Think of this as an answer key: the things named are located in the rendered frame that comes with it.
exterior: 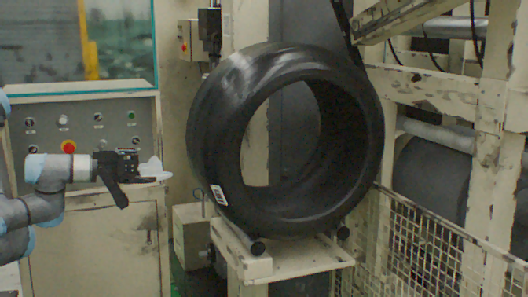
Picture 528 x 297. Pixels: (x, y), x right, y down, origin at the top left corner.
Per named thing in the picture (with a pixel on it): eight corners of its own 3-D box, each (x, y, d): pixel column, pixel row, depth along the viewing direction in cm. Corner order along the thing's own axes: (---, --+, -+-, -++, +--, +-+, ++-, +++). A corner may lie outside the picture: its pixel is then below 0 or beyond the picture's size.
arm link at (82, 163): (73, 187, 126) (72, 177, 133) (92, 187, 128) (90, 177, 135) (74, 159, 124) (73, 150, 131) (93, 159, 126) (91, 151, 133)
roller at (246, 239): (230, 209, 176) (218, 214, 174) (226, 198, 174) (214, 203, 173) (267, 252, 144) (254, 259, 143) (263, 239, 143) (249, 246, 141)
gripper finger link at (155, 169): (175, 161, 135) (141, 160, 131) (174, 181, 136) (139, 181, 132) (173, 158, 137) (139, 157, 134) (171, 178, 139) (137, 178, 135)
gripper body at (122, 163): (141, 155, 130) (93, 154, 126) (139, 186, 132) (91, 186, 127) (137, 148, 137) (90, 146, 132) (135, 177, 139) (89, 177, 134)
